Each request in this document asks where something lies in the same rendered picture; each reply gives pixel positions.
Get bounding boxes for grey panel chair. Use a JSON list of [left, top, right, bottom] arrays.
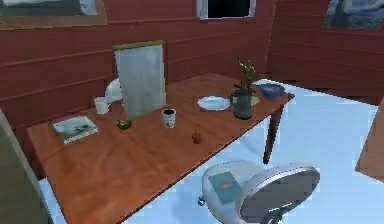
[[112, 40, 167, 122]]

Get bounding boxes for white round chair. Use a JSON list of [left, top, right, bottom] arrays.
[[104, 77, 124, 104]]

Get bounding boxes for white swivel chair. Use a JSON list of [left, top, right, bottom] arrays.
[[197, 159, 321, 224]]

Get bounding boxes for white plate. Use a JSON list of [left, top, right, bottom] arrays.
[[197, 95, 232, 112]]

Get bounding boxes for white mug with print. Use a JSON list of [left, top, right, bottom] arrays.
[[161, 108, 177, 129]]

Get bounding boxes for small red fruit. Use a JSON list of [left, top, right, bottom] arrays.
[[191, 129, 203, 145]]

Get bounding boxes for dark grey jug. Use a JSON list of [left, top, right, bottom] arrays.
[[229, 87, 257, 121]]

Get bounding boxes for yellow dried plant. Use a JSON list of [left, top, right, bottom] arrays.
[[237, 57, 257, 91]]

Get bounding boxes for small green bowl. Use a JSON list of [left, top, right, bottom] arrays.
[[116, 119, 133, 131]]

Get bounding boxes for brown wooden table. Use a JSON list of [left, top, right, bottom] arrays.
[[23, 72, 296, 224]]

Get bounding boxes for teal book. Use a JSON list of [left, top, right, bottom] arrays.
[[208, 171, 242, 205]]

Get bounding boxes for blue bowl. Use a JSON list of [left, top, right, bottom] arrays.
[[259, 83, 286, 100]]

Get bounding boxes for white cup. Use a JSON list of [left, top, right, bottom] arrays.
[[93, 96, 110, 115]]

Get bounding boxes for white framed window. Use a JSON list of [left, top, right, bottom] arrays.
[[196, 0, 257, 20]]

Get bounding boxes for pale landscape book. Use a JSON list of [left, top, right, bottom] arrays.
[[52, 115, 99, 145]]

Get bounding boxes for brown wooden furniture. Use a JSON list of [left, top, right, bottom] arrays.
[[354, 97, 384, 184]]

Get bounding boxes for grey green furniture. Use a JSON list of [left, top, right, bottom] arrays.
[[0, 108, 54, 224]]

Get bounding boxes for brown framed wall picture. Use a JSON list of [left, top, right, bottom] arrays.
[[0, 0, 109, 32]]

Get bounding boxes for blue swirl wall picture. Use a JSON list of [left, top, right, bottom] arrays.
[[324, 0, 384, 31]]

